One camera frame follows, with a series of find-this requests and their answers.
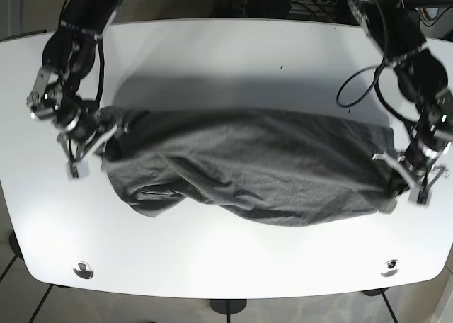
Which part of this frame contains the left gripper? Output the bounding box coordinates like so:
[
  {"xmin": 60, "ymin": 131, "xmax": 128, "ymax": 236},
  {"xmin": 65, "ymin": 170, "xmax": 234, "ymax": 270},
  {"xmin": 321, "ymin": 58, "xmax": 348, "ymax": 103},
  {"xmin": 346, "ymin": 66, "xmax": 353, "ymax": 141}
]
[{"xmin": 372, "ymin": 124, "xmax": 452, "ymax": 196}]

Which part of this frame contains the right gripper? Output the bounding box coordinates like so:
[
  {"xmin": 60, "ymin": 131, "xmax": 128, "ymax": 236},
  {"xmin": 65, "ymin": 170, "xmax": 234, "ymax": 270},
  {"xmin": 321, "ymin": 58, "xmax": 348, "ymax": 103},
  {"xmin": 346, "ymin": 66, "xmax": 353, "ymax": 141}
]
[{"xmin": 28, "ymin": 99, "xmax": 118, "ymax": 165}]

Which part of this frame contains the grey heather T-shirt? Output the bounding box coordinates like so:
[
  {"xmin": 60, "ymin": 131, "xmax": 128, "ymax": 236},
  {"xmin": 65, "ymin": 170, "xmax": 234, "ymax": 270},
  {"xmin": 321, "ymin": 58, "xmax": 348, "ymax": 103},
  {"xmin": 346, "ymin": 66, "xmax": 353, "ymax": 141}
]
[{"xmin": 100, "ymin": 106, "xmax": 397, "ymax": 227}]

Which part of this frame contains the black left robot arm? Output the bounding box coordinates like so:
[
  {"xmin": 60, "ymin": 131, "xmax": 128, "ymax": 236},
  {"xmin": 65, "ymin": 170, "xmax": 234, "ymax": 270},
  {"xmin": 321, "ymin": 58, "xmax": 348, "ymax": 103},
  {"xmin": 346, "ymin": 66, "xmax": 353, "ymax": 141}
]
[{"xmin": 348, "ymin": 0, "xmax": 452, "ymax": 204}]

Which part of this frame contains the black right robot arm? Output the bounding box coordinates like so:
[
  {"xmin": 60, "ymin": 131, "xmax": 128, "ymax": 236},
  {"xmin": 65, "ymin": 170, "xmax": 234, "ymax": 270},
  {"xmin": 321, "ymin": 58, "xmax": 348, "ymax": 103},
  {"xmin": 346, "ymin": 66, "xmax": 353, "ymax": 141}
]
[{"xmin": 26, "ymin": 0, "xmax": 124, "ymax": 170}]

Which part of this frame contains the right chrome table grommet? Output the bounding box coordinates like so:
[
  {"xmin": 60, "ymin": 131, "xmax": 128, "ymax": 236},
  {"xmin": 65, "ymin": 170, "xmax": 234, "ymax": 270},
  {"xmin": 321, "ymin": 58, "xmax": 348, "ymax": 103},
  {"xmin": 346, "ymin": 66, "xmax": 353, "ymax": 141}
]
[{"xmin": 380, "ymin": 259, "xmax": 400, "ymax": 278}]

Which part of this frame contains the chrome table grommet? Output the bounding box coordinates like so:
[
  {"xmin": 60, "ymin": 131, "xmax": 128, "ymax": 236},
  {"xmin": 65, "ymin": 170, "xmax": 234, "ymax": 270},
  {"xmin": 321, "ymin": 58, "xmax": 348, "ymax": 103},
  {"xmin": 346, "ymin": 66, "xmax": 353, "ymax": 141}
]
[
  {"xmin": 73, "ymin": 261, "xmax": 94, "ymax": 280},
  {"xmin": 380, "ymin": 259, "xmax": 400, "ymax": 278}
]

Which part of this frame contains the left chrome table grommet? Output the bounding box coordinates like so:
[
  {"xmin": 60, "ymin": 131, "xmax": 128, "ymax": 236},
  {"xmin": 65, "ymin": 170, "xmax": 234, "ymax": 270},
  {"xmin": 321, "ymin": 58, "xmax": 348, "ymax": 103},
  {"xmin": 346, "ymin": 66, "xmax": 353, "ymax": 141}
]
[{"xmin": 73, "ymin": 261, "xmax": 94, "ymax": 280}]

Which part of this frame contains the black table base foot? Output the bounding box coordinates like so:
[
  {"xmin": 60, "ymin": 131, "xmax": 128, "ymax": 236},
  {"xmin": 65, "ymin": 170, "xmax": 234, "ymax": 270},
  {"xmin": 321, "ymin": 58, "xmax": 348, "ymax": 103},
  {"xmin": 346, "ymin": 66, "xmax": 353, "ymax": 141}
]
[{"xmin": 209, "ymin": 299, "xmax": 247, "ymax": 316}]

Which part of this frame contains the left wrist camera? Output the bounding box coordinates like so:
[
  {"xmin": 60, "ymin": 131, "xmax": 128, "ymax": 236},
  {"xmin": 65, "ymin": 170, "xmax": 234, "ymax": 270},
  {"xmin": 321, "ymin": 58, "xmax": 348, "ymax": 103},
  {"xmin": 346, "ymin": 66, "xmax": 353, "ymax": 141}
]
[{"xmin": 408, "ymin": 187, "xmax": 432, "ymax": 206}]

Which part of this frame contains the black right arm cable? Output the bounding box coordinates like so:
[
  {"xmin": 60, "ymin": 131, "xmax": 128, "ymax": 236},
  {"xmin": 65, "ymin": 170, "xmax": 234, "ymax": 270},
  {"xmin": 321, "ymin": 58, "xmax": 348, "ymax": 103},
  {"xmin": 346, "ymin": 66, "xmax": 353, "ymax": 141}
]
[{"xmin": 58, "ymin": 0, "xmax": 107, "ymax": 108}]

